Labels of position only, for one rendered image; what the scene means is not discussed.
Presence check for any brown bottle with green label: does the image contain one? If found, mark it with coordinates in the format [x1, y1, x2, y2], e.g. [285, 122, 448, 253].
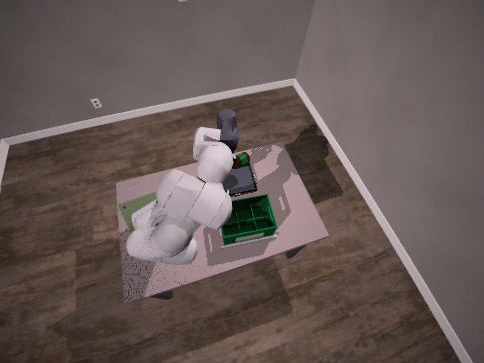
[233, 152, 250, 169]

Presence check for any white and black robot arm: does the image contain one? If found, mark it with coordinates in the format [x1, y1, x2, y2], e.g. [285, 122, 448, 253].
[126, 109, 239, 265]

